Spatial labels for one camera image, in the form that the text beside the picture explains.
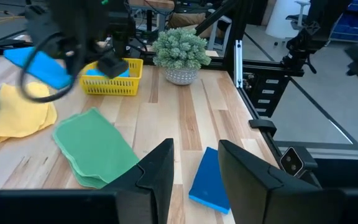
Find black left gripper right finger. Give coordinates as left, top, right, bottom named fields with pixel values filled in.
left=218, top=139, right=344, bottom=224

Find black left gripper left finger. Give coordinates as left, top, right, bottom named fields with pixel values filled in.
left=103, top=138, right=176, bottom=224

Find blue sponge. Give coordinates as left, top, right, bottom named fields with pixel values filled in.
left=85, top=67, right=131, bottom=78
left=188, top=146, right=231, bottom=215
left=3, top=46, right=73, bottom=91

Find green cloth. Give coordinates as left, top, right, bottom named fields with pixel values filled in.
left=52, top=107, right=140, bottom=190

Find yellow sponge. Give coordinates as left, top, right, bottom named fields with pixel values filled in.
left=0, top=81, right=58, bottom=144

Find black table clamp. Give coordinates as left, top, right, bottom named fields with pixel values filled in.
left=248, top=118, right=278, bottom=138

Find yellow slotted plastic basket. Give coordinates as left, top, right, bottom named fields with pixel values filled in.
left=79, top=57, right=144, bottom=96

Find black box white labels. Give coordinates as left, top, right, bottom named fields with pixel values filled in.
left=249, top=73, right=291, bottom=118

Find frosted green potted plant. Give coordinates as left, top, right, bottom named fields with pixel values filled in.
left=152, top=27, right=213, bottom=86

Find tan cushion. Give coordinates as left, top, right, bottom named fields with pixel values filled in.
left=166, top=12, right=226, bottom=40

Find grey office chair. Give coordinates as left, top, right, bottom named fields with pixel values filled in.
left=286, top=0, right=310, bottom=30

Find blue storage bins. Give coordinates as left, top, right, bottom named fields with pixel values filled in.
left=330, top=0, right=358, bottom=43

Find small black stereo camera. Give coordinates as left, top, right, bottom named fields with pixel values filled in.
left=278, top=145, right=319, bottom=180

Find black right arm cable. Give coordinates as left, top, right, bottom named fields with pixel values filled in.
left=17, top=30, right=85, bottom=104

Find black articulated mount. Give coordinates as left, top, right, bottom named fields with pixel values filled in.
left=283, top=18, right=321, bottom=77

